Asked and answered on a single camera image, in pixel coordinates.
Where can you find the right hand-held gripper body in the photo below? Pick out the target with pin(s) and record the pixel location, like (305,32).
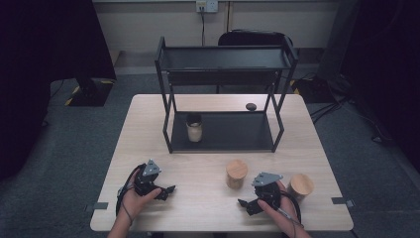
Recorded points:
(266,191)

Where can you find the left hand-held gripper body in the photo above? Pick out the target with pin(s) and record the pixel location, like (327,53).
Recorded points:
(147,181)

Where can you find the wooden-lid jar of cinnamon sticks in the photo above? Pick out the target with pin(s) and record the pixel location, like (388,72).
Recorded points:
(236,172)

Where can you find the wooden-lid jar of red contents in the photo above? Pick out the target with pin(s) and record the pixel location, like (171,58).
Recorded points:
(300,185)

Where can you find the black metal two-tier rack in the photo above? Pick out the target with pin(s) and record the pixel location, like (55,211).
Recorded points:
(261,139)

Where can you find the black-lid glass jar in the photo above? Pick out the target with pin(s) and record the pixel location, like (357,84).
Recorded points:
(194,130)

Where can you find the person's left hand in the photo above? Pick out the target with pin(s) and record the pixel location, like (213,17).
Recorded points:
(133,203)

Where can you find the person's right hand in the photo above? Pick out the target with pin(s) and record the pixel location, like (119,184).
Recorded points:
(280,213)

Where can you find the grey tape strip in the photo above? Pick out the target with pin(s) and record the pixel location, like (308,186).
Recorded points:
(99,206)
(340,200)

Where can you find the small black round object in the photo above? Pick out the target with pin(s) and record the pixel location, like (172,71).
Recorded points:
(251,106)

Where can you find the black striped stand base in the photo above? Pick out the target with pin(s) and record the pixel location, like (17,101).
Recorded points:
(92,92)
(313,91)

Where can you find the black chair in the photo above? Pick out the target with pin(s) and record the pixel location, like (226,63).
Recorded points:
(251,38)

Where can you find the black curtain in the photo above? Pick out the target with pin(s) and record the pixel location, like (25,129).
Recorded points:
(49,49)

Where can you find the dark curtain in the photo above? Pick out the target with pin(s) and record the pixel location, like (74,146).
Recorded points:
(386,66)

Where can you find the white wall socket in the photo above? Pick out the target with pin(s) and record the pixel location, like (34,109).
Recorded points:
(207,5)

